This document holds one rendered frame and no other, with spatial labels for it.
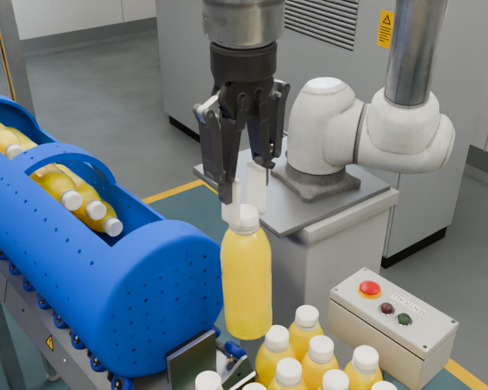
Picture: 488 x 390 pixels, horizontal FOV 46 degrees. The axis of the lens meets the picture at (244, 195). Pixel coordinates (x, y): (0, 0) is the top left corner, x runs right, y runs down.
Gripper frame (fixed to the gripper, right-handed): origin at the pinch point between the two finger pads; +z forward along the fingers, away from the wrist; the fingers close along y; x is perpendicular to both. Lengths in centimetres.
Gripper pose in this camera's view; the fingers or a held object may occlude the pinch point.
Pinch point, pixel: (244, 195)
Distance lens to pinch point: 73.7
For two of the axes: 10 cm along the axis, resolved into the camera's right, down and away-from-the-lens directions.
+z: 0.0, 8.5, 5.3
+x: 6.6, 3.9, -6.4
